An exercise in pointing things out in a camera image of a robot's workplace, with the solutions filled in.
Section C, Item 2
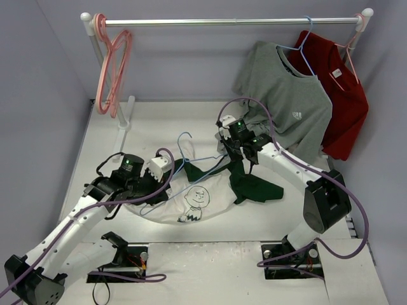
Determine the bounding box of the white and green t-shirt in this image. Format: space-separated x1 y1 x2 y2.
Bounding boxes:
125 139 284 224

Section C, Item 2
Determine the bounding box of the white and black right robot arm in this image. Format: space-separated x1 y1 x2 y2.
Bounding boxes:
217 115 352 262

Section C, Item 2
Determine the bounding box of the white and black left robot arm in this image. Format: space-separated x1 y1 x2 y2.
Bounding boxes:
1 149 176 304

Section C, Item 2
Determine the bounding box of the grey t-shirt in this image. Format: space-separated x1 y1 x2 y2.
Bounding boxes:
232 41 333 163

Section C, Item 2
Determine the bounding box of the red t-shirt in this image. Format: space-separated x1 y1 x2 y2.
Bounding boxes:
289 30 369 161

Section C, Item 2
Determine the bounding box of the pink hanger bundle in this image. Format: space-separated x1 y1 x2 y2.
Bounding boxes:
93 13 132 118

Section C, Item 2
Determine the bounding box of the blue hanger with grey shirt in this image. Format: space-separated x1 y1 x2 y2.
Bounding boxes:
277 15 316 76

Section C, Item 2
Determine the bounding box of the pink hanger with red shirt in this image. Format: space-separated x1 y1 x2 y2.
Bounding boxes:
335 13 365 85

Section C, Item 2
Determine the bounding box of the silver and white clothes rack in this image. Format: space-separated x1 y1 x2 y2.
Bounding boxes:
80 8 374 152

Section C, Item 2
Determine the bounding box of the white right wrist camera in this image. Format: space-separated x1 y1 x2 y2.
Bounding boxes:
216 115 236 140

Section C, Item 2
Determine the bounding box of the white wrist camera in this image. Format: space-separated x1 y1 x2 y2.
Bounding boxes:
148 156 172 182
216 115 236 140

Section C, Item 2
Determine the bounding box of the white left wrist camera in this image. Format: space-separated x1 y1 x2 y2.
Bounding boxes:
148 156 172 182

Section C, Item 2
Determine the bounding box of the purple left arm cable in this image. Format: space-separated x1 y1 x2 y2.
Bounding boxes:
0 147 175 298

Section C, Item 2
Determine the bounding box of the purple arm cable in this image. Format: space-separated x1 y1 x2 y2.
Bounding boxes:
217 97 370 271
0 147 175 298

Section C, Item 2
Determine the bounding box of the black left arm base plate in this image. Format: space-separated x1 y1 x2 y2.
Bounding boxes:
86 231 148 283

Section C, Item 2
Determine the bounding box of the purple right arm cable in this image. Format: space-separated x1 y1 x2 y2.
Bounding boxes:
217 97 370 271

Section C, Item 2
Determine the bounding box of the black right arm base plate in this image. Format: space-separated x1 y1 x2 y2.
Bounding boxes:
261 243 324 280

